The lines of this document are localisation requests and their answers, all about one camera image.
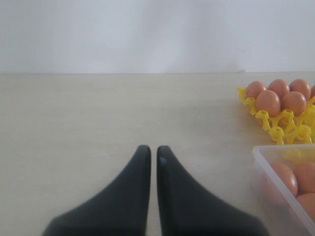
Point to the brown egg large upper left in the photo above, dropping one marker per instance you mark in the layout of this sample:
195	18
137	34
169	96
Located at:
286	175

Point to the brown egg edge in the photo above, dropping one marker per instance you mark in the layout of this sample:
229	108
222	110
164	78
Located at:
294	101

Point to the brown egg tray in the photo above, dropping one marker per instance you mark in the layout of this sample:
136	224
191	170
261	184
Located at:
302	87
254	89
280	87

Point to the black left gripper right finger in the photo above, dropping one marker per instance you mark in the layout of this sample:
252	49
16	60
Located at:
186	208

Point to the clear plastic bin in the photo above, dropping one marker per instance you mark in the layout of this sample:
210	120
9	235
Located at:
284	215

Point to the yellow plastic egg tray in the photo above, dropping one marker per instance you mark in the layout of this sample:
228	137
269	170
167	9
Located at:
286	128

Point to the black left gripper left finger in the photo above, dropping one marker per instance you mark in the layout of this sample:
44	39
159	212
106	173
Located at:
120	209

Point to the brown egg lower right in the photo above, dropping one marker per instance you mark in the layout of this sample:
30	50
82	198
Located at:
307	201

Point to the brown egg upper middle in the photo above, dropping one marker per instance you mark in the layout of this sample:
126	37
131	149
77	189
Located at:
305	176

